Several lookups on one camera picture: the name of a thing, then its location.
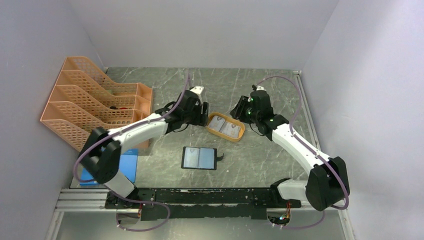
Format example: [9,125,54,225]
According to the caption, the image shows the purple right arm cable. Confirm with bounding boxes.
[253,76,350,211]

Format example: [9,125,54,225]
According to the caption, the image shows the white VIP card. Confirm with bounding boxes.
[183,147,199,168]

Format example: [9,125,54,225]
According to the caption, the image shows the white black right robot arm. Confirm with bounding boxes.
[230,90,350,212]

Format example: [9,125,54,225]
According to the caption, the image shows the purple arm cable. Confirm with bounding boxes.
[72,69,191,183]
[253,76,350,211]

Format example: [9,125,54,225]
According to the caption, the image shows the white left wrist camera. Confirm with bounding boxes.
[190,85,205,98]

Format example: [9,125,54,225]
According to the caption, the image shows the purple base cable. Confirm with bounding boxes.
[269,208,326,230]
[105,185,171,233]

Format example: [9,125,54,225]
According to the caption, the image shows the orange mesh file organizer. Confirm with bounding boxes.
[40,56,153,151]

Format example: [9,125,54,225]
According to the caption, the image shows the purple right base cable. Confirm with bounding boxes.
[269,208,326,230]

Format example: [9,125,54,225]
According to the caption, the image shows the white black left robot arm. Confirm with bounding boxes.
[77,86,209,208]

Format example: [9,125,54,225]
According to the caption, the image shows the orange oval tray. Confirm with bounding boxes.
[206,112,246,142]

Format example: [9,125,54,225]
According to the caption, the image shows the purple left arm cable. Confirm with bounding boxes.
[72,69,191,183]

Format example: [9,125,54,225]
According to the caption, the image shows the black leather card holder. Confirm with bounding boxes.
[181,146,225,170]

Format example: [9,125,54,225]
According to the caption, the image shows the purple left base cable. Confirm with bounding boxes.
[105,185,171,233]

